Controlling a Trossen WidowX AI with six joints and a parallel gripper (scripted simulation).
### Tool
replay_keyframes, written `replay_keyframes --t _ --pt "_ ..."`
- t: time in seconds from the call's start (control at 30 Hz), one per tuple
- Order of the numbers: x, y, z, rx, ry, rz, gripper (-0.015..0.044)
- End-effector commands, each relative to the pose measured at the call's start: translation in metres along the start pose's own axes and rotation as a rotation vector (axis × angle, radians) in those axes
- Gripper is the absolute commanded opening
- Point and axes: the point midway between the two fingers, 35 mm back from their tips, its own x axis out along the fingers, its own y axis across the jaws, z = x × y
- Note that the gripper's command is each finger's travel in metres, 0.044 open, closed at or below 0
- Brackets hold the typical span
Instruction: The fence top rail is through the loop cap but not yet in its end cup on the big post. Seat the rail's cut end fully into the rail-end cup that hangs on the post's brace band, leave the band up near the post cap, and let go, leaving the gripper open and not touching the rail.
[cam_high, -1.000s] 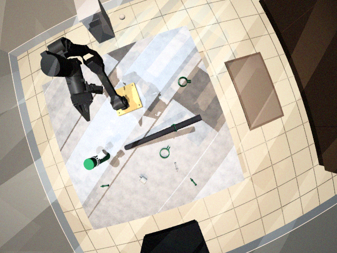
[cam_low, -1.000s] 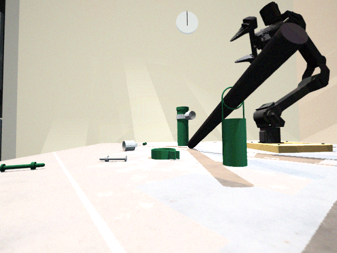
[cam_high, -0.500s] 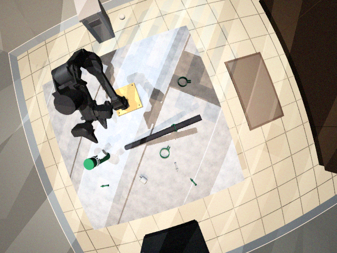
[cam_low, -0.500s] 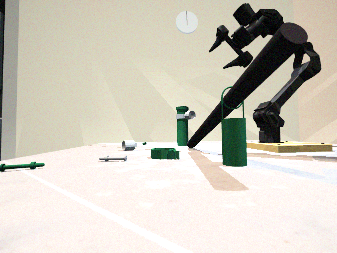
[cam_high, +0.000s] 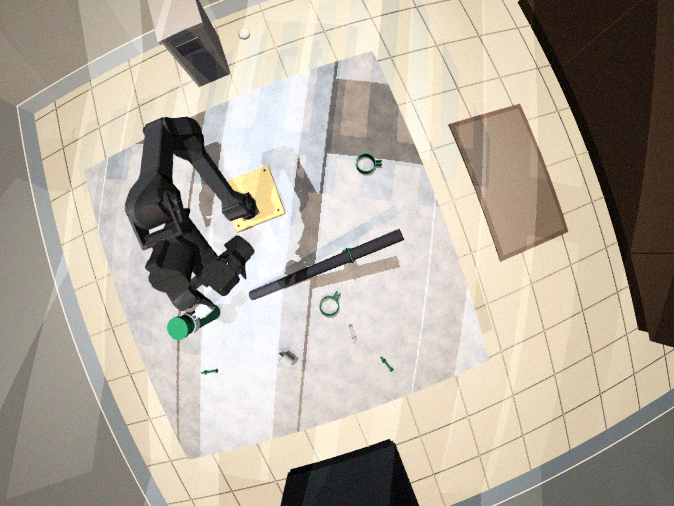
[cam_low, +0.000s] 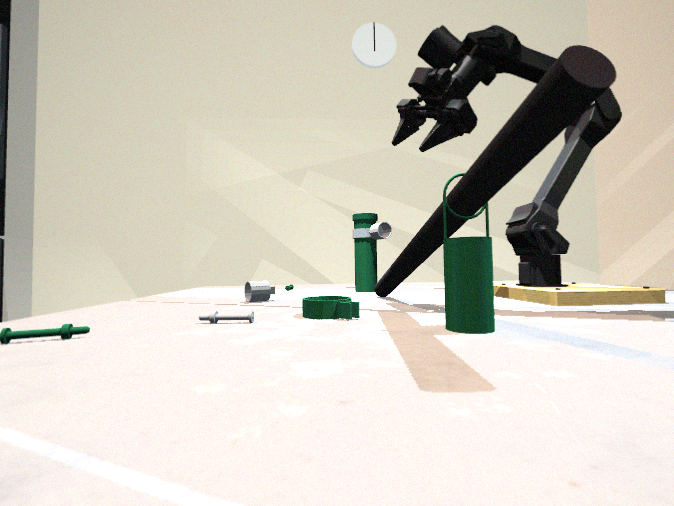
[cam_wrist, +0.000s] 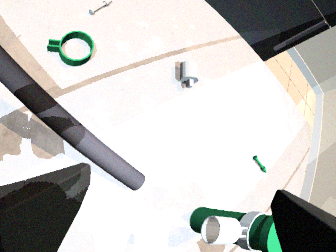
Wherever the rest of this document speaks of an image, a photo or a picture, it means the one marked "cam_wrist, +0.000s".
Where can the black cylindrical rod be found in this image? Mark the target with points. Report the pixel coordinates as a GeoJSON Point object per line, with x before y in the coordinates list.
{"type": "Point", "coordinates": [75, 133]}

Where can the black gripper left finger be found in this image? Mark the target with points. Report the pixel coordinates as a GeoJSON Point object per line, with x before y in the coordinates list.
{"type": "Point", "coordinates": [35, 214]}

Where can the green bolt with nut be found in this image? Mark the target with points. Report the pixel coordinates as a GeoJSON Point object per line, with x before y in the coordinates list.
{"type": "Point", "coordinates": [263, 168]}

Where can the grey metal cup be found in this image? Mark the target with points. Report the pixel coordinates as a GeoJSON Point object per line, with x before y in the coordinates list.
{"type": "Point", "coordinates": [224, 230]}

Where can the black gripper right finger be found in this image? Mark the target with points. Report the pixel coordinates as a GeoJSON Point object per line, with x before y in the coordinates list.
{"type": "Point", "coordinates": [301, 226]}

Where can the white cylinder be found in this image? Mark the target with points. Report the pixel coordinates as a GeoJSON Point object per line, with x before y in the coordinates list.
{"type": "Point", "coordinates": [189, 73]}

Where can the grey bolt with nut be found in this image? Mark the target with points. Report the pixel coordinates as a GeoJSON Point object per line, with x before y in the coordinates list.
{"type": "Point", "coordinates": [105, 3]}

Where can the green post with cap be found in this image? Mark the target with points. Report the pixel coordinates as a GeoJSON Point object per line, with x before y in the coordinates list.
{"type": "Point", "coordinates": [262, 235]}

